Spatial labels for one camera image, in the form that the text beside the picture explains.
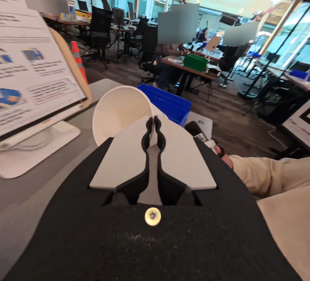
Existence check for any cardboard piece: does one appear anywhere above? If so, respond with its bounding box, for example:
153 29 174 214
205 35 222 52

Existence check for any small blue bin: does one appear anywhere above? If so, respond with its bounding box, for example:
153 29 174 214
289 69 310 81

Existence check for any black bag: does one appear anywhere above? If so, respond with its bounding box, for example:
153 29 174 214
257 80 310 126

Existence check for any instruction sheet on wooden board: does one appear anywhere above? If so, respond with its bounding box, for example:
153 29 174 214
0 0 93 142

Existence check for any person's right hand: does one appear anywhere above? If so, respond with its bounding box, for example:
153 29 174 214
214 145 234 170

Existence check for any wooden work table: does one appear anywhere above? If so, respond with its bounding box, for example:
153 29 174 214
160 56 222 103

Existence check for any black-framed tag sign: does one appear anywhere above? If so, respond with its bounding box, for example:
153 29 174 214
282 100 310 152

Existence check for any white board stand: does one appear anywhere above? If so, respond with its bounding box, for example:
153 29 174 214
0 119 81 180

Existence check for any blue plastic bin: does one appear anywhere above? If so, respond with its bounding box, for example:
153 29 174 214
136 83 192 127

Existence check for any person's right forearm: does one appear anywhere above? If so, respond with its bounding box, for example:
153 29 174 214
229 155 310 198

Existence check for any black office chair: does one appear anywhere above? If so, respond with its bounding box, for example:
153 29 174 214
219 44 251 88
139 25 160 84
83 6 113 69

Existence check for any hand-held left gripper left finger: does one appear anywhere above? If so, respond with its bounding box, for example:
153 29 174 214
89 116 153 206

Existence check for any orange traffic cone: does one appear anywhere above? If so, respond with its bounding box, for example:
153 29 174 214
71 41 89 85

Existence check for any green plastic bin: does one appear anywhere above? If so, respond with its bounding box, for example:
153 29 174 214
183 53 209 73

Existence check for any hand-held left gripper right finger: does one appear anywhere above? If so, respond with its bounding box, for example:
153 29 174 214
154 115 217 206

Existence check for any person's cream clothing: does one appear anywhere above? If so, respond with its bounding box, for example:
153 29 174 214
257 185 310 281

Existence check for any white paper cup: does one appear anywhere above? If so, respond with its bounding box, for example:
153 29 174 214
92 85 169 147

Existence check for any computer monitor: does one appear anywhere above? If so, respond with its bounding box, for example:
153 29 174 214
113 7 125 28

